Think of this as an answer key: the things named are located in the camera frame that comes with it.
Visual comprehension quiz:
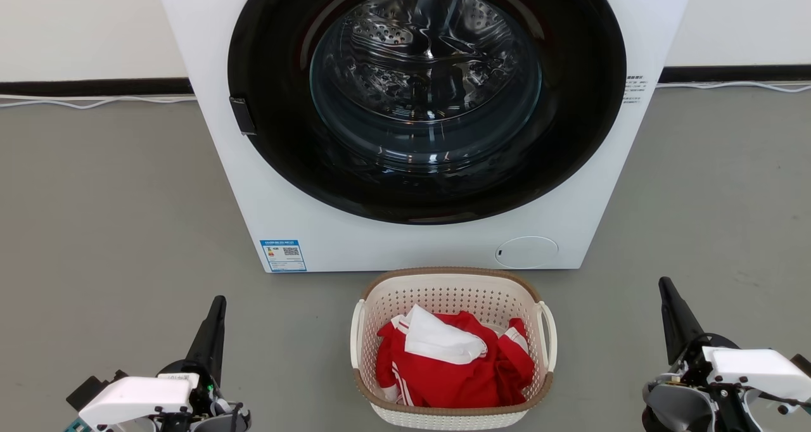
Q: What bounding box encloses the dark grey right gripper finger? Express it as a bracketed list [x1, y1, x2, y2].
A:
[658, 276, 705, 366]

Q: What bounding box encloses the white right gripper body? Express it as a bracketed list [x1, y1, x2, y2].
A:
[641, 333, 811, 432]

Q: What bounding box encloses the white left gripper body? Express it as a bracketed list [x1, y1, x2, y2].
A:
[63, 359, 252, 432]

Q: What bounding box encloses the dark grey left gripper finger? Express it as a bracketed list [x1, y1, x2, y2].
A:
[184, 295, 227, 387]

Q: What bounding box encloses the white perforated laundry basket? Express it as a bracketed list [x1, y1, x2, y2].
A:
[350, 267, 558, 431]

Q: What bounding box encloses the blue energy label sticker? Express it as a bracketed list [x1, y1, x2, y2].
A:
[260, 239, 308, 273]

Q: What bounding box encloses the white front-load washing machine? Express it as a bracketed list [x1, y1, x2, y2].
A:
[154, 0, 698, 274]

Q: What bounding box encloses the round white filter cover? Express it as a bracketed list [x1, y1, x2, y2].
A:
[495, 236, 559, 270]

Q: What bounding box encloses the red garment with white stripes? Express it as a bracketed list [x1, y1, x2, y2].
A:
[376, 311, 536, 409]

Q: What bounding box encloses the small printed text sticker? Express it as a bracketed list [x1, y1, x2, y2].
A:
[623, 74, 649, 106]

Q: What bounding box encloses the round black glass washer door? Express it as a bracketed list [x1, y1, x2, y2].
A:
[227, 0, 628, 226]

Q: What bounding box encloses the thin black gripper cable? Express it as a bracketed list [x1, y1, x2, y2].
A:
[741, 386, 811, 415]

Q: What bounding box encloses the black washer door handle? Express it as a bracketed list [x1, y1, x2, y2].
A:
[229, 96, 258, 136]

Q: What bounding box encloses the white floor cable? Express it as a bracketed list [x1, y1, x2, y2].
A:
[656, 80, 811, 94]
[0, 94, 198, 110]

